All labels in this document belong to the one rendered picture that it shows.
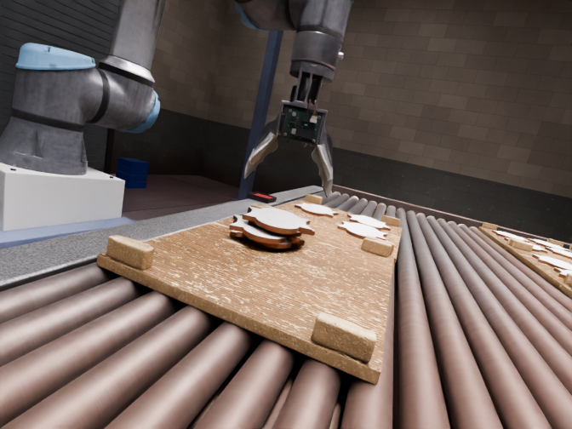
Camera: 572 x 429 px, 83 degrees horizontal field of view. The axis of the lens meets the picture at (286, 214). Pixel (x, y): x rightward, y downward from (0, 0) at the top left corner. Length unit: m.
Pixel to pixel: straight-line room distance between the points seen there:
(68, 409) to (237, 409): 0.11
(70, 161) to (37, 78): 0.15
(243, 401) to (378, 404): 0.12
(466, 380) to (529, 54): 5.84
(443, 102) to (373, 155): 1.32
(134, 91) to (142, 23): 0.14
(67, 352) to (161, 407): 0.10
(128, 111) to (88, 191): 0.20
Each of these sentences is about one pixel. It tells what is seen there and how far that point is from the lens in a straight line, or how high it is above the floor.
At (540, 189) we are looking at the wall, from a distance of 5.92.
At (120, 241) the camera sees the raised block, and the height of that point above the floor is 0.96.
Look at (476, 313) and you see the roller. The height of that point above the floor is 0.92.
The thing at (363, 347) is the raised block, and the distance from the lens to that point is 0.33.
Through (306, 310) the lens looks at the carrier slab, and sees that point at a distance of 0.39.
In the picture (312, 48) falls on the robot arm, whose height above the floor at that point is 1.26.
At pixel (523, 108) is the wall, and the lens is 5.95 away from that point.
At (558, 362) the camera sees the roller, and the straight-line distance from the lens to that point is 0.60.
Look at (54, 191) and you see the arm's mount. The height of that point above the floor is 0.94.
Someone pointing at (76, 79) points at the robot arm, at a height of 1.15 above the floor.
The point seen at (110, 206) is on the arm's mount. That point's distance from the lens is 0.81.
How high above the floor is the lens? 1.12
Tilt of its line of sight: 12 degrees down
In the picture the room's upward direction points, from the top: 13 degrees clockwise
